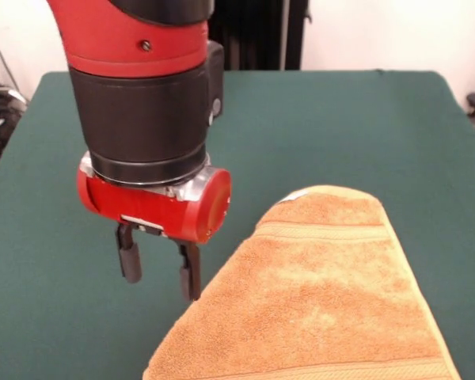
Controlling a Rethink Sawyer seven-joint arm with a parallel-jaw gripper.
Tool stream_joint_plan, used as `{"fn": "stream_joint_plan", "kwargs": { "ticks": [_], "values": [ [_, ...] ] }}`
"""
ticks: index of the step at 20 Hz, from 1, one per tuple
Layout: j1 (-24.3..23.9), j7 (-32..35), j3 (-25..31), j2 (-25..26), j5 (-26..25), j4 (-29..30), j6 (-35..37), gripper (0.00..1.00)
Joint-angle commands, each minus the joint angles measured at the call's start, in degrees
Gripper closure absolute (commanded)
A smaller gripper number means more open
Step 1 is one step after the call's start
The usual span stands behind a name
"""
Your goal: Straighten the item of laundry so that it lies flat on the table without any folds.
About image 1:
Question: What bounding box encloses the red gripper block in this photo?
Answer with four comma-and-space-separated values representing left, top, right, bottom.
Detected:
77, 164, 233, 302

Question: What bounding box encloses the dark green table cloth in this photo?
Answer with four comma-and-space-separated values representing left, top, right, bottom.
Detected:
0, 70, 475, 380

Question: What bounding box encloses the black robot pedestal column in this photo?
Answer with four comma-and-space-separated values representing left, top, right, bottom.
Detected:
207, 0, 314, 72

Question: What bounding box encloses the tan terry towel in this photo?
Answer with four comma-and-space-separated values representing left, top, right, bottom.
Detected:
142, 184, 462, 380

